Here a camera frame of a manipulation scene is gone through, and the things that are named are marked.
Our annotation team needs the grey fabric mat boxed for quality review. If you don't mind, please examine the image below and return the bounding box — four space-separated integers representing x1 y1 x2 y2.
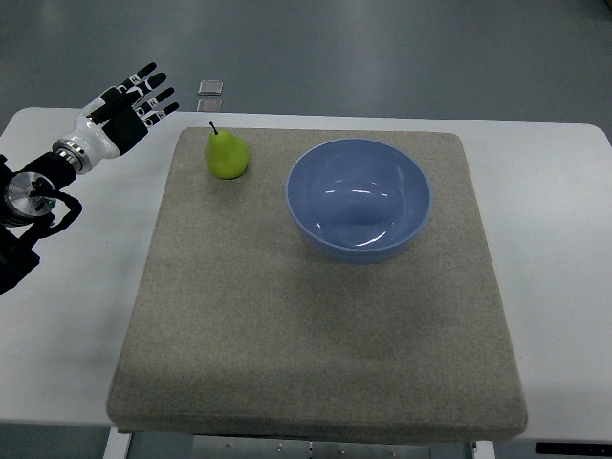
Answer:
106 128 528 444

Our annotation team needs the blue bowl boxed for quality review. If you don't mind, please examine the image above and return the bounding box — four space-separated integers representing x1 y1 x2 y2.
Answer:
285 138 433 264

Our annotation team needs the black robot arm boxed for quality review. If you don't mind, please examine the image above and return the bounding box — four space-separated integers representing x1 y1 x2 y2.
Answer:
1 151 82 294

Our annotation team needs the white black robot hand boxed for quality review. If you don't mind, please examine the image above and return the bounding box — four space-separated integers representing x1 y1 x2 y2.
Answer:
52 62 179 175

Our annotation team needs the green pear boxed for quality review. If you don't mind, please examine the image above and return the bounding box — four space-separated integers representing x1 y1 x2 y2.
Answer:
205 121 250 180

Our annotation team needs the white table frame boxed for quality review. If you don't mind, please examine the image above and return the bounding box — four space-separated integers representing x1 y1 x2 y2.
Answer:
102 426 496 459

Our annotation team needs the lower metal floor plate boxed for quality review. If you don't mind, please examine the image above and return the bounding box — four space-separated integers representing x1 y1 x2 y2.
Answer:
196 98 223 113

